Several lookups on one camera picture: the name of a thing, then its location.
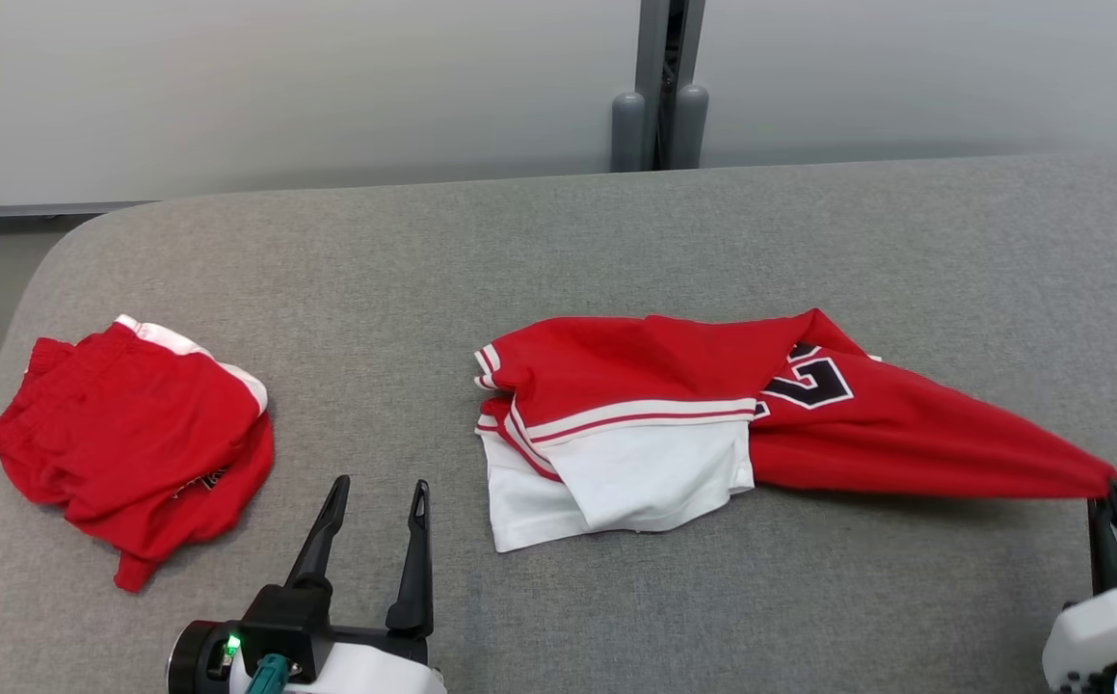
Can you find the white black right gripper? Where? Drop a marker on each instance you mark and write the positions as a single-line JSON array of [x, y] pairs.
[[1098, 627]]

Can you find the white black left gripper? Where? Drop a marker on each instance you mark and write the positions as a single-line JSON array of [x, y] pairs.
[[298, 617]]

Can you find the red shorts with white stripe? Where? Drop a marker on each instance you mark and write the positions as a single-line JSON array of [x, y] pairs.
[[134, 434]]

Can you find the red jersey with number print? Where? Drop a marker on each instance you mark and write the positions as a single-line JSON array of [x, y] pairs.
[[654, 366]]

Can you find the grey fabric sofa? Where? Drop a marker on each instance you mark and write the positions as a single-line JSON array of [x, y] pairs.
[[558, 251]]

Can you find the grey wall baseboard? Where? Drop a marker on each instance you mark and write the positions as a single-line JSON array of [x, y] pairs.
[[38, 208]]

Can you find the grey cylinder post foot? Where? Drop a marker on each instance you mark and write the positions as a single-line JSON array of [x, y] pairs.
[[689, 130], [627, 135]]

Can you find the grey partition post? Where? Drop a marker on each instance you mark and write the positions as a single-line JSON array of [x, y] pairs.
[[650, 58]]

